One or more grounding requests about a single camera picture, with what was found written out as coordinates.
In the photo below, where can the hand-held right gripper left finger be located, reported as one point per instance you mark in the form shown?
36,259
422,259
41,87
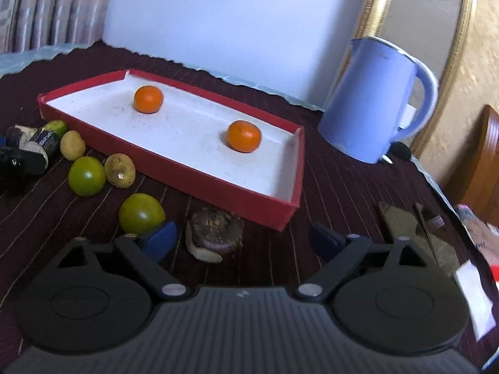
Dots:
161,240

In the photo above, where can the small yellow-brown round fruit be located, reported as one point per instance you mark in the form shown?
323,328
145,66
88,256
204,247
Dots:
73,145

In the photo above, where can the small green round fruit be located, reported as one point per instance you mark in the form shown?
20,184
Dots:
56,126

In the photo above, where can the white paper sheet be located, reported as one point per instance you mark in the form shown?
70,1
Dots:
473,300

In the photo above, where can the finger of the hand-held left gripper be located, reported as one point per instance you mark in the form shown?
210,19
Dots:
21,163

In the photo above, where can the gold framed mirror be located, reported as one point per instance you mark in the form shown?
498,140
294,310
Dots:
423,19

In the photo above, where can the light blue electric kettle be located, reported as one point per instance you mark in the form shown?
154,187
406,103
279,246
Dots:
370,97

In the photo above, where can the red shallow cardboard box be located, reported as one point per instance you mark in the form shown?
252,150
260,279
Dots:
187,140

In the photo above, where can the white plug adapter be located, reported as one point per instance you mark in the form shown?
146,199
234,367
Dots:
408,116

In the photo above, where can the pink printed magazine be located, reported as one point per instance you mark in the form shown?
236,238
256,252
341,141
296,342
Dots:
481,237

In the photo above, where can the dark maroon striped tablecloth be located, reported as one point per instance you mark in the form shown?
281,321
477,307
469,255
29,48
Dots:
351,187

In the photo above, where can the yellow-brown fruit with stem scar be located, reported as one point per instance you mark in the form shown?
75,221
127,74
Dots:
120,170

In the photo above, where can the pink striped curtain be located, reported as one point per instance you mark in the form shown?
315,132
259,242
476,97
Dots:
50,7

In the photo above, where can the brown mushroom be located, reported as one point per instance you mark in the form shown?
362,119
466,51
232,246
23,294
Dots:
214,232

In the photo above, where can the orange tangerine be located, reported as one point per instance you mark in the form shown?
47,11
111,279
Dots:
148,99
243,135

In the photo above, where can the brown wooden furniture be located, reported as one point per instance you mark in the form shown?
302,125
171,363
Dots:
481,171

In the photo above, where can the large green round fruit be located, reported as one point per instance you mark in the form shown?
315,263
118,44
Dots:
141,213
86,175

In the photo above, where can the black block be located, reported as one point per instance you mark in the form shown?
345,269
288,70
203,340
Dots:
17,136
45,141

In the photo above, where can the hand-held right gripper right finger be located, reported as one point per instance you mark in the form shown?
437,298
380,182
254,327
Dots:
324,241

